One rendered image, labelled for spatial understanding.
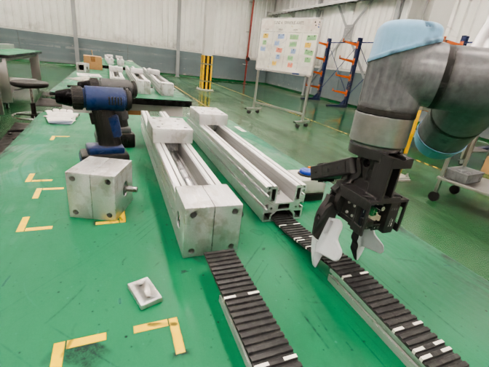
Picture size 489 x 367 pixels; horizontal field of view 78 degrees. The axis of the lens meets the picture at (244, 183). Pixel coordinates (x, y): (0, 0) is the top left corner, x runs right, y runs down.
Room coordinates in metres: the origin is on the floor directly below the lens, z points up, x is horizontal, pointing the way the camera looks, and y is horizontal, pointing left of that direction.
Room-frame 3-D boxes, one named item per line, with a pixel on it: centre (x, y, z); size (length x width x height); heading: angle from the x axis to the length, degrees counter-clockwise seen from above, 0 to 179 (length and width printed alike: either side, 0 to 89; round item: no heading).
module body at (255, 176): (0.97, 0.07, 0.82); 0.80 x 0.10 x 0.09; 24
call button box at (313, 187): (0.77, -0.15, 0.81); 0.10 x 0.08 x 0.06; 114
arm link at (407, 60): (0.42, -0.18, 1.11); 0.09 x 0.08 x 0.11; 70
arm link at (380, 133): (0.42, -0.18, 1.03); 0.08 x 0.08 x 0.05
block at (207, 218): (0.49, 0.05, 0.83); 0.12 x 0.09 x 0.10; 114
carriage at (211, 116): (1.20, 0.18, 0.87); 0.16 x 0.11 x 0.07; 24
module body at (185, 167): (0.89, 0.25, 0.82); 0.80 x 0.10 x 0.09; 24
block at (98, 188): (0.56, 0.28, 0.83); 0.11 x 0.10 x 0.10; 93
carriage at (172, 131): (0.89, 0.25, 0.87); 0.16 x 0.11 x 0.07; 24
